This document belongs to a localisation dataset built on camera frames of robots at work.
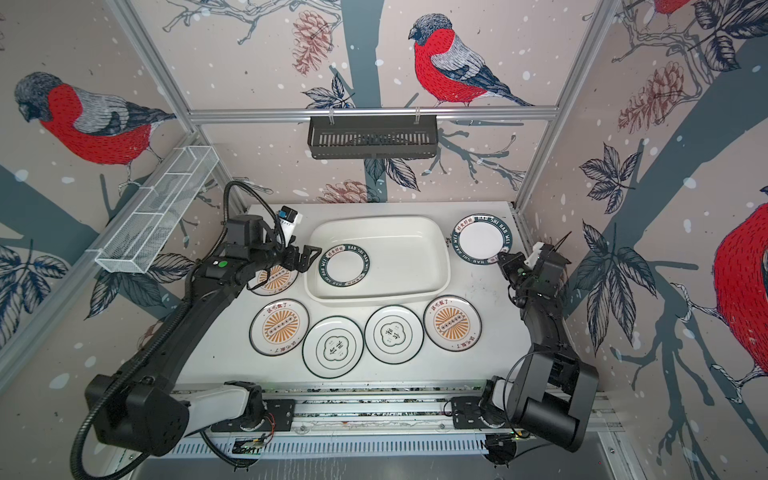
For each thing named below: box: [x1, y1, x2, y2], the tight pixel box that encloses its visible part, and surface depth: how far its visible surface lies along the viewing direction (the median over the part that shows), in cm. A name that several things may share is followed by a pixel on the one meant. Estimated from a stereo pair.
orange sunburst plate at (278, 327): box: [249, 298, 310, 357], surface depth 90 cm
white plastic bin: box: [344, 215, 452, 305], surface depth 106 cm
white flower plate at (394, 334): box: [364, 304, 425, 365], surface depth 89 cm
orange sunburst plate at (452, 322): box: [423, 294, 482, 353], surface depth 91 cm
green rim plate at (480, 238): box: [451, 213, 513, 265], surface depth 92 cm
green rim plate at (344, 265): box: [318, 244, 371, 287], surface depth 103 cm
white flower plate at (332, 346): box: [302, 315, 364, 379], surface depth 87 cm
